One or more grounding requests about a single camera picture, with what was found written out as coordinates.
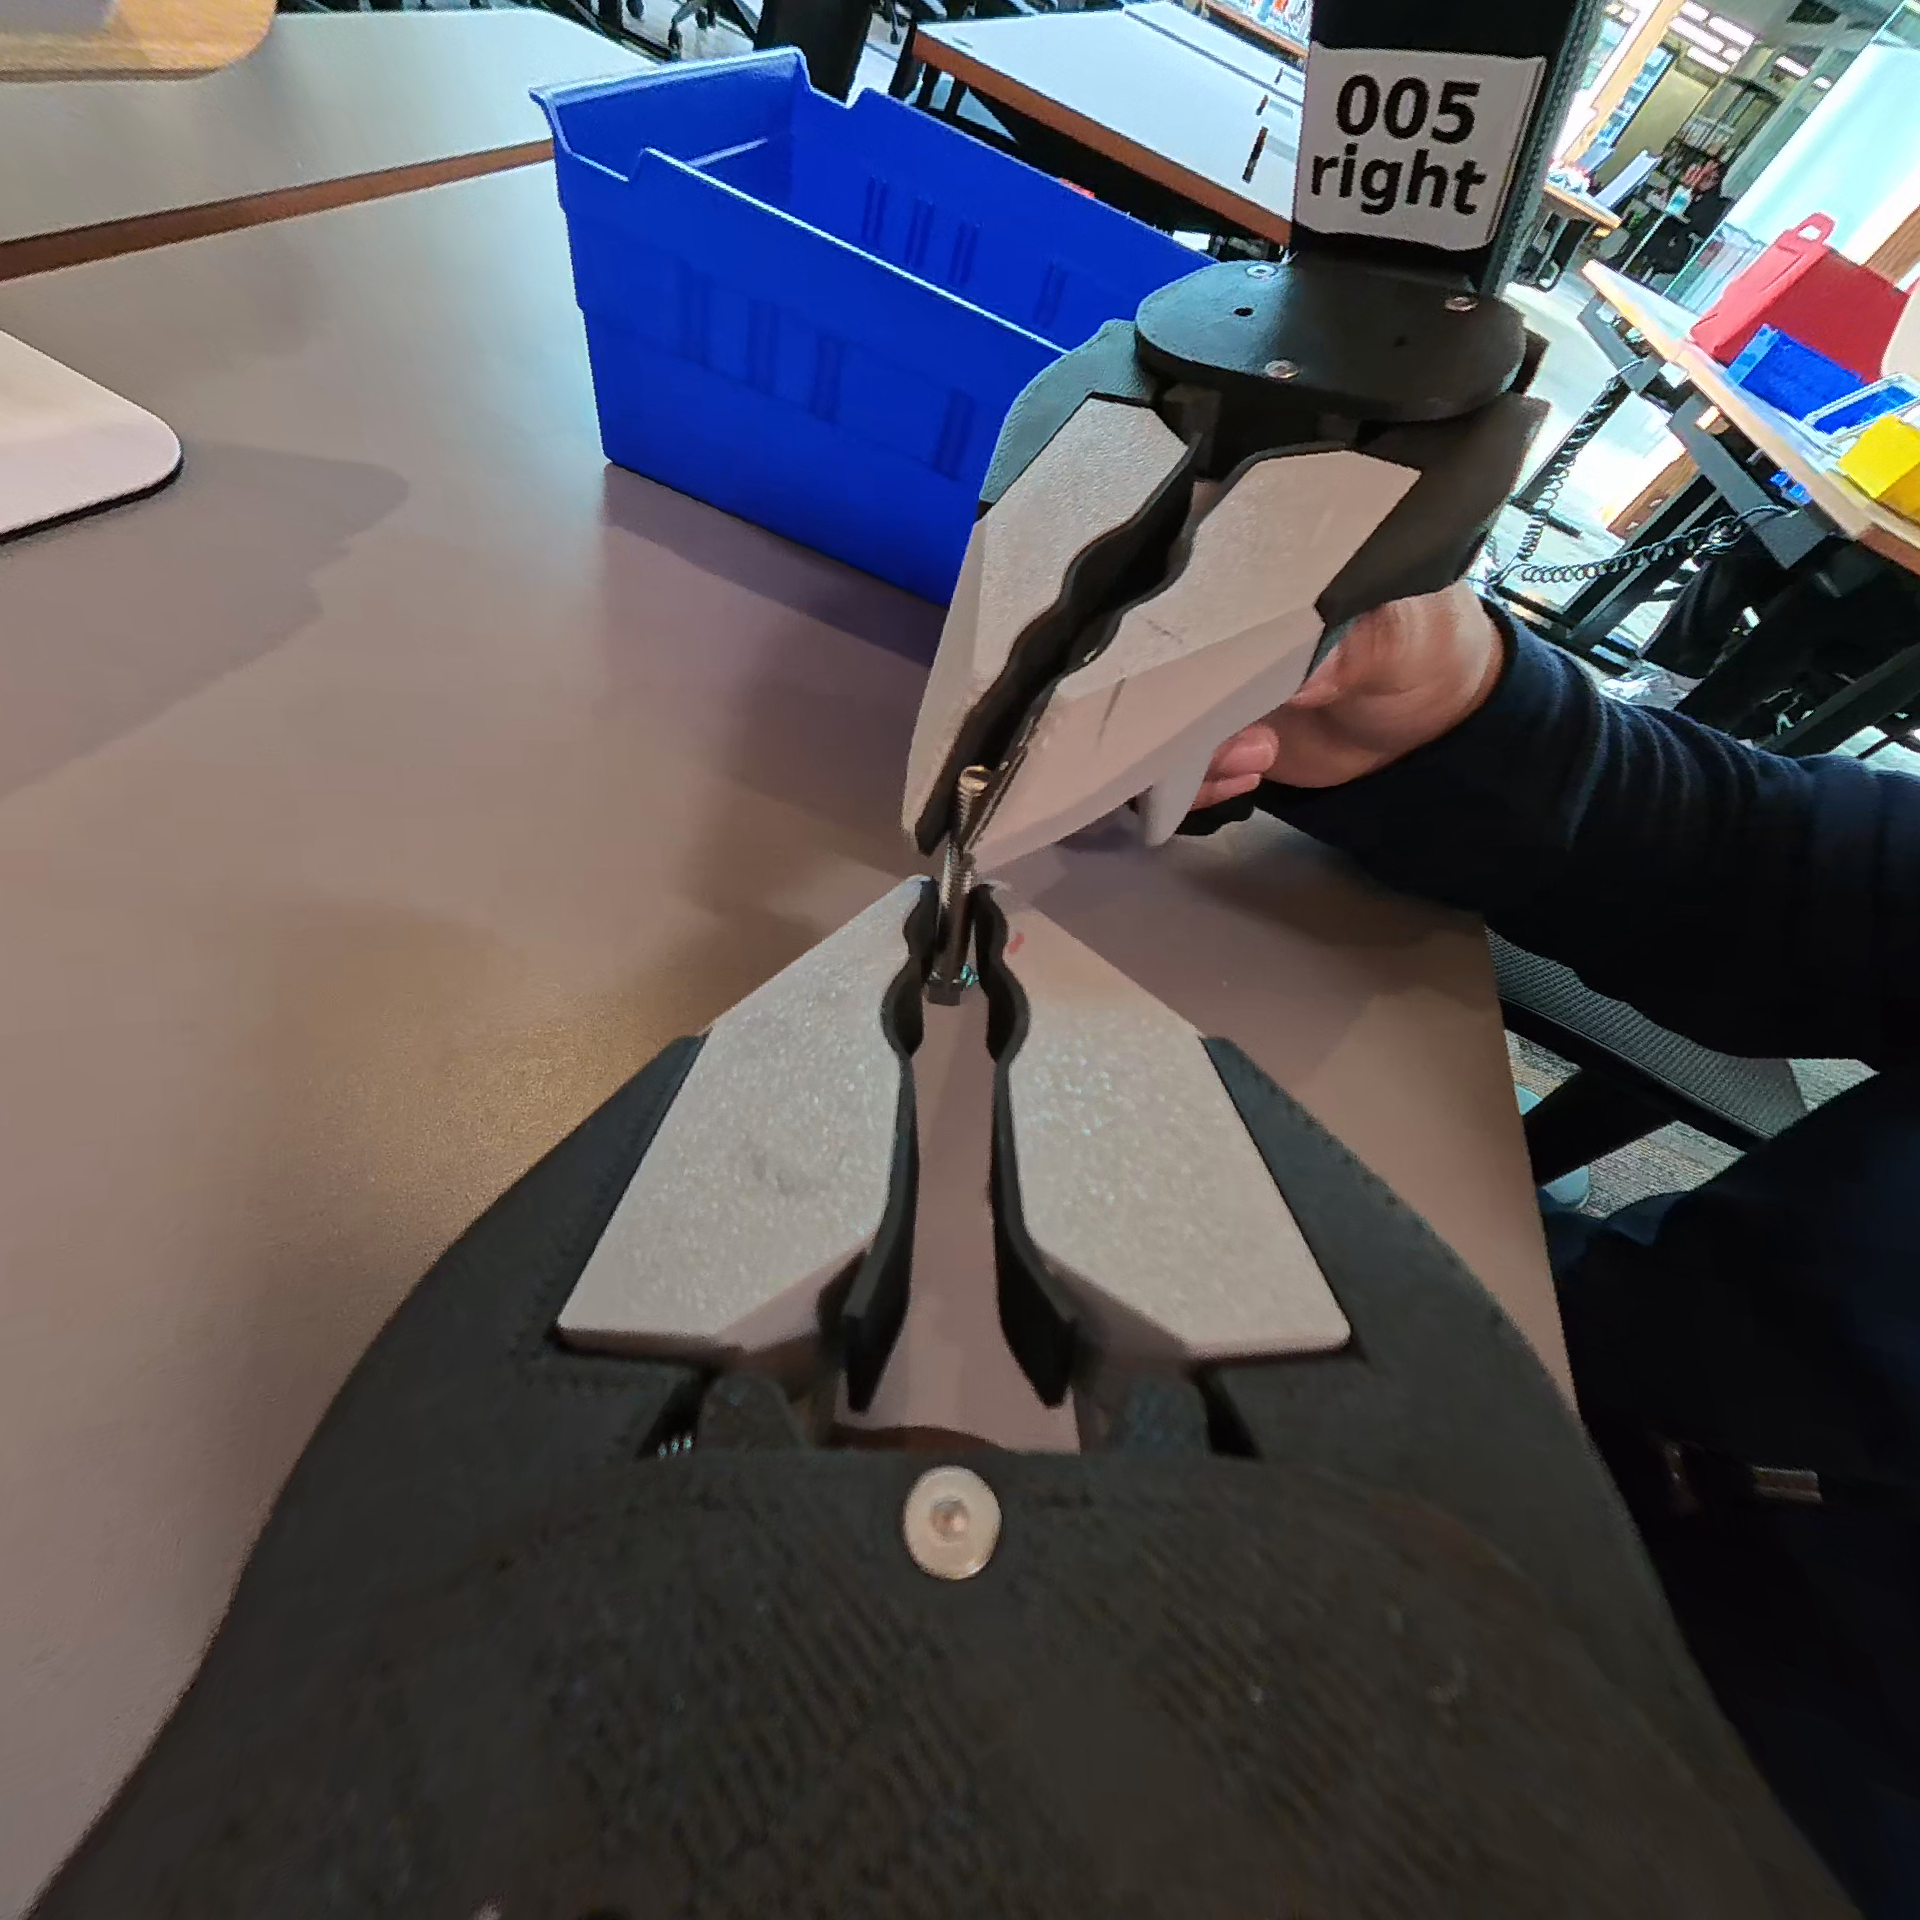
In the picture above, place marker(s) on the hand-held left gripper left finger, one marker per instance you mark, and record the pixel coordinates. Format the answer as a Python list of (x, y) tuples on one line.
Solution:
[(763, 1184)]

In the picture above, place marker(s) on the person's right forearm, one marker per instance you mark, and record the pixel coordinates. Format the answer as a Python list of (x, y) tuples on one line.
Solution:
[(1695, 854)]

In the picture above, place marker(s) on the yellow plastic bin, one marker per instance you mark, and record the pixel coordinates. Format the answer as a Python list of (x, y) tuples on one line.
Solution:
[(1887, 464)]

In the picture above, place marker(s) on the black frame desk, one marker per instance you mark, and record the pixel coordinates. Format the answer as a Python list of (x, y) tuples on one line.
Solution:
[(1769, 451)]

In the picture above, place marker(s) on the silver hex bolt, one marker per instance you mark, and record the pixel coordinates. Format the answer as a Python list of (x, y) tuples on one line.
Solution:
[(957, 885)]

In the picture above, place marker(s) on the white metal stand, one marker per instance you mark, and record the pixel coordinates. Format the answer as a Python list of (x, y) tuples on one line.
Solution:
[(67, 442)]

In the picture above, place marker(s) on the person's dark clothed body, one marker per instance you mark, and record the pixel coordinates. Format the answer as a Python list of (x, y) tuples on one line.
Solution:
[(1769, 1424)]

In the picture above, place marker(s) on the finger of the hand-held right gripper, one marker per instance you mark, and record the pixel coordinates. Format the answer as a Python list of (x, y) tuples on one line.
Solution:
[(1035, 524), (1259, 600)]

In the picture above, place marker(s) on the small blue plastic bin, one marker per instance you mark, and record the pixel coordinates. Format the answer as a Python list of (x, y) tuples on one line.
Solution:
[(1793, 376)]

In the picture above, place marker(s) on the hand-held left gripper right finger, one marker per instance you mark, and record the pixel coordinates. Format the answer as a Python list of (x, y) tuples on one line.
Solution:
[(1155, 1184)]

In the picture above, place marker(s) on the red plastic bin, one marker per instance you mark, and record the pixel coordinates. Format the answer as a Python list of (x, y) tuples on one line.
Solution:
[(1815, 292)]

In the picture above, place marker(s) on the instruction sheet board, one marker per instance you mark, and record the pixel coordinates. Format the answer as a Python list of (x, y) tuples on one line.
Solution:
[(135, 29)]

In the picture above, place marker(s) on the wood-edged grey table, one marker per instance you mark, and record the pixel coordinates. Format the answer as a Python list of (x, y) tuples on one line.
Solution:
[(1109, 89)]

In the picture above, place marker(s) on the person's black office chair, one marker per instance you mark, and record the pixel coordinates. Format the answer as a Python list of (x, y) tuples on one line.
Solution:
[(1650, 1036)]

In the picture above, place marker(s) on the person's right hand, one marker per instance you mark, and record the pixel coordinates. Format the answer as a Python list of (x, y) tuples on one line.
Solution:
[(1394, 690)]

